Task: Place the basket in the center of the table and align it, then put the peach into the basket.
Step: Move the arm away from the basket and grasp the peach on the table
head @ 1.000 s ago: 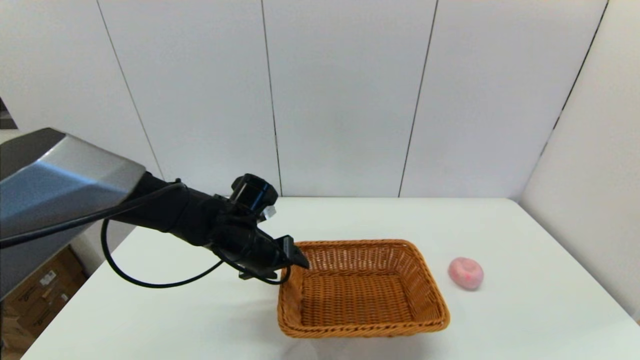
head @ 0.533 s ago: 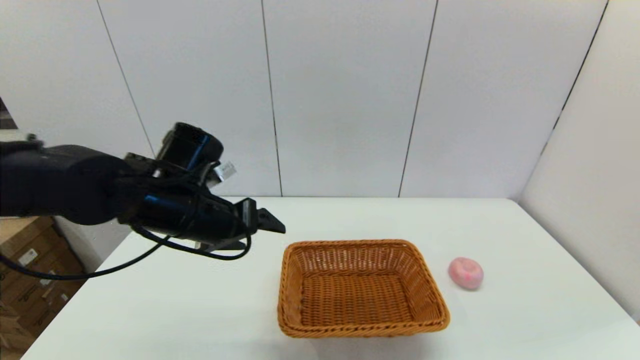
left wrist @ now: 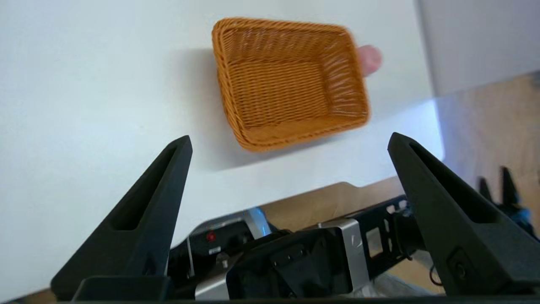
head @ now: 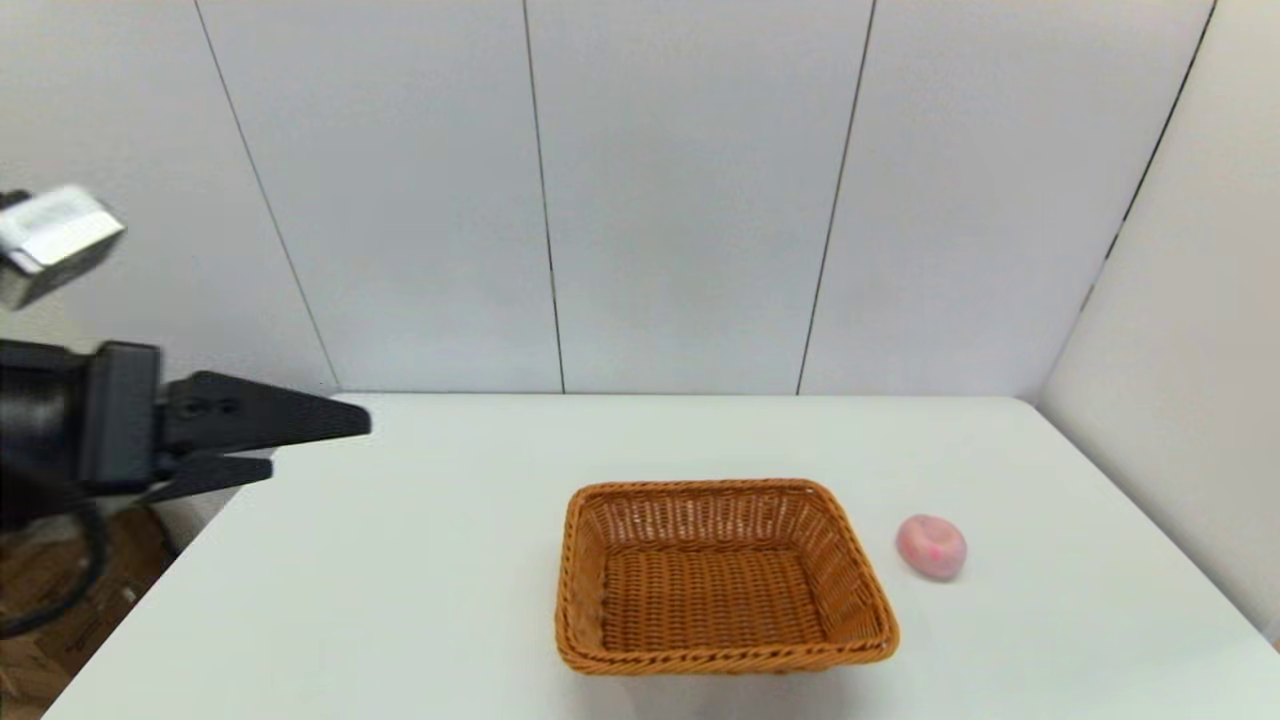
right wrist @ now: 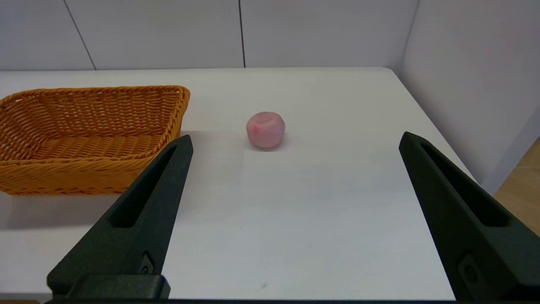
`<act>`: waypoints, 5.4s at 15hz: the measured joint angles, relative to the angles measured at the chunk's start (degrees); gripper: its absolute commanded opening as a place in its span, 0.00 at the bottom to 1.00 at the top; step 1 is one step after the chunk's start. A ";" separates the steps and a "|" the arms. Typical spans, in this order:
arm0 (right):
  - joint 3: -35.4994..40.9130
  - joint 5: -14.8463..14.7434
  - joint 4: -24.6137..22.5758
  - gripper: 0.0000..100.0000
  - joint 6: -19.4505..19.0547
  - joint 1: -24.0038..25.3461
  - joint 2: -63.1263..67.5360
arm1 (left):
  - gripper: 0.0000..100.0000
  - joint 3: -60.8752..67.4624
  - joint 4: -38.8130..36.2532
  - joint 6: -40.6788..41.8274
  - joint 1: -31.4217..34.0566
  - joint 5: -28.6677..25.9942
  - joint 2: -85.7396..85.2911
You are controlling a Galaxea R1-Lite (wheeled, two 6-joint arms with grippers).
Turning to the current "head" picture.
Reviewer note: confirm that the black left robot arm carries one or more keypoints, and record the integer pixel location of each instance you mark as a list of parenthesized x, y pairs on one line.
[(40, 430)]

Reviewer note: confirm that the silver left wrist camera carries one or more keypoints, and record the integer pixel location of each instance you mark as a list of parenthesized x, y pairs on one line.
[(55, 240)]

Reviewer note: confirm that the cardboard box with white label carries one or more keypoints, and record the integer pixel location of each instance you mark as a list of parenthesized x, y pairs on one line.
[(142, 550)]

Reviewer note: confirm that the pink round doughnut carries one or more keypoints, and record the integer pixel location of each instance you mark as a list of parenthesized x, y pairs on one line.
[(932, 548)]

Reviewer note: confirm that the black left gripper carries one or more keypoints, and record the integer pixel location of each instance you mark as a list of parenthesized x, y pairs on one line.
[(120, 420)]

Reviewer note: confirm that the orange woven wicker basket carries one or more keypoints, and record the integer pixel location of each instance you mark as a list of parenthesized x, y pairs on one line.
[(720, 600)]

